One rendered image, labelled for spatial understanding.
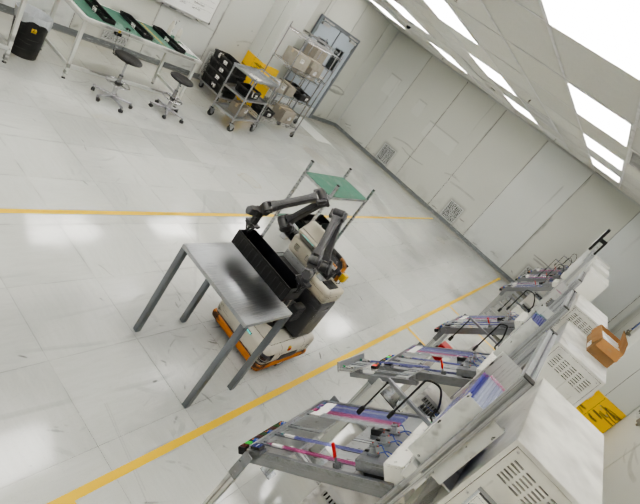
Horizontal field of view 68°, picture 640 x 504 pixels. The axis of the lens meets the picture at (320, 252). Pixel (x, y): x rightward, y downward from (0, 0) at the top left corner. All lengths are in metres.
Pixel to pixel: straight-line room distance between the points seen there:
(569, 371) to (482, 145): 9.55
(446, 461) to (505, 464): 0.19
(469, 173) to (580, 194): 2.48
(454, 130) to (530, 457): 11.16
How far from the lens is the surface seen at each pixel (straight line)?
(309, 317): 3.72
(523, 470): 1.80
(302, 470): 2.19
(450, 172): 12.41
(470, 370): 3.32
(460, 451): 1.81
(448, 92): 12.78
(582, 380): 3.18
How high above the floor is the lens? 2.40
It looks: 23 degrees down
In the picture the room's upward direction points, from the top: 37 degrees clockwise
